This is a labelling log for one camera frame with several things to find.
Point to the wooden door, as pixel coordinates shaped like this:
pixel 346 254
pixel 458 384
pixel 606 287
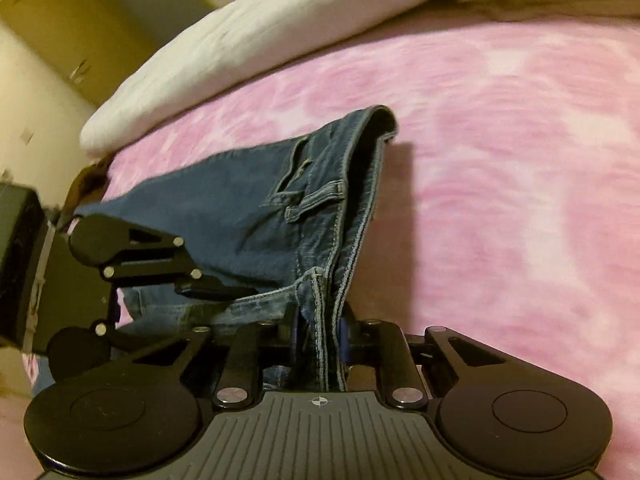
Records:
pixel 75 20

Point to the blue jeans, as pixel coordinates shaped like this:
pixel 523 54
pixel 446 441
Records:
pixel 225 210

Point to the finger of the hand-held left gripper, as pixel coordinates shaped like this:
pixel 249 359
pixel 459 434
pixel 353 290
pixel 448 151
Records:
pixel 120 342
pixel 215 290

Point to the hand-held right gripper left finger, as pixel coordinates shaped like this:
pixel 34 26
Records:
pixel 280 335

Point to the pink floral blanket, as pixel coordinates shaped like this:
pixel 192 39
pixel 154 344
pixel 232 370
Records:
pixel 500 160

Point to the brown garment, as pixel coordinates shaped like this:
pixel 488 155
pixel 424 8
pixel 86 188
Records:
pixel 87 180

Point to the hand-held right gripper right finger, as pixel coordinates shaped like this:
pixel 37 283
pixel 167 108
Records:
pixel 350 340

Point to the white duvet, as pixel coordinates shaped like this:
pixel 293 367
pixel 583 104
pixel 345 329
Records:
pixel 250 35

